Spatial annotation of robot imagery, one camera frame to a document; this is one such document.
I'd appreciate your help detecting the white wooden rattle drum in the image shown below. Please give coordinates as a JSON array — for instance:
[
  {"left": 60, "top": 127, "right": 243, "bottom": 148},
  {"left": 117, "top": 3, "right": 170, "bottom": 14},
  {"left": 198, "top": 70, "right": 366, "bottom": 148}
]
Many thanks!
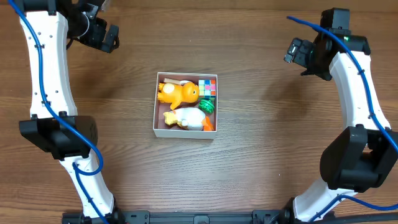
[{"left": 164, "top": 78, "right": 190, "bottom": 86}]

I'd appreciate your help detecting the orange dinosaur toy figure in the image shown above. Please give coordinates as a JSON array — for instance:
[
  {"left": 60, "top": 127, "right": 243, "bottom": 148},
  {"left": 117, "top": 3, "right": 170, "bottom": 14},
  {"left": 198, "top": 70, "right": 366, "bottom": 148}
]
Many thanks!
[{"left": 157, "top": 82, "right": 200, "bottom": 110}]

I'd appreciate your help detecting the multicolour puzzle cube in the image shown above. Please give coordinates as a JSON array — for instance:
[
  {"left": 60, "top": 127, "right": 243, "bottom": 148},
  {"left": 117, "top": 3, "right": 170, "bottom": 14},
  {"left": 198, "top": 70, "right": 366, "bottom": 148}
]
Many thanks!
[{"left": 198, "top": 80, "right": 217, "bottom": 101}]

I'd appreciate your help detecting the green round plastic toy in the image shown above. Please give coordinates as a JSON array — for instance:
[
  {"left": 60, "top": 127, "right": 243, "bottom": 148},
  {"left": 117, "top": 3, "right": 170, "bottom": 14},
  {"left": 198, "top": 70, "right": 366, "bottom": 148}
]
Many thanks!
[{"left": 198, "top": 99, "right": 215, "bottom": 114}]

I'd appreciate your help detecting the white duck plush toy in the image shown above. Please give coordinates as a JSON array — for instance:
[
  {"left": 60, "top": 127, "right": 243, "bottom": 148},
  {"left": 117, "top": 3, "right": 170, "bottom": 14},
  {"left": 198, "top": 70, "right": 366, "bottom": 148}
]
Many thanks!
[{"left": 163, "top": 107, "right": 214, "bottom": 131}]

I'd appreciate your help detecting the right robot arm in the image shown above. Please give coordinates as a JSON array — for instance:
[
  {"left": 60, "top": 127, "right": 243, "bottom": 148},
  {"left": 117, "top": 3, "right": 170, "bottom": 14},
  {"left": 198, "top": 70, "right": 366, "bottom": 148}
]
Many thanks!
[{"left": 277, "top": 7, "right": 397, "bottom": 223}]

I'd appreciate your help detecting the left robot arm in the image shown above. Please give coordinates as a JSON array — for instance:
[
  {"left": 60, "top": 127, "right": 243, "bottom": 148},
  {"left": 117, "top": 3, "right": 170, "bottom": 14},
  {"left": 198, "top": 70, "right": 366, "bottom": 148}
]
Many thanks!
[{"left": 11, "top": 0, "right": 125, "bottom": 223}]

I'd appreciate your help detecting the white box pink interior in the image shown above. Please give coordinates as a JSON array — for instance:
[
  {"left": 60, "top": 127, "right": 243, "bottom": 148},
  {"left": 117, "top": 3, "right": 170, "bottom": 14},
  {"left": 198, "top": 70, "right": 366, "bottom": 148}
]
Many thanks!
[{"left": 153, "top": 72, "right": 218, "bottom": 139}]

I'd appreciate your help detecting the left blue cable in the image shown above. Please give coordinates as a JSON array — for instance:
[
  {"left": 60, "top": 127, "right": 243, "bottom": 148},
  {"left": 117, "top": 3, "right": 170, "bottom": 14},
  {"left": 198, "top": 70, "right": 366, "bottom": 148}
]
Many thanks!
[{"left": 7, "top": 0, "right": 109, "bottom": 224}]

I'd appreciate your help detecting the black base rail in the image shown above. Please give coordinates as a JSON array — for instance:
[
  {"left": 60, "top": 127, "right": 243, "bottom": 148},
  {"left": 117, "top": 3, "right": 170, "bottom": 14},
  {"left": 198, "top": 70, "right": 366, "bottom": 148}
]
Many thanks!
[{"left": 62, "top": 210, "right": 397, "bottom": 224}]

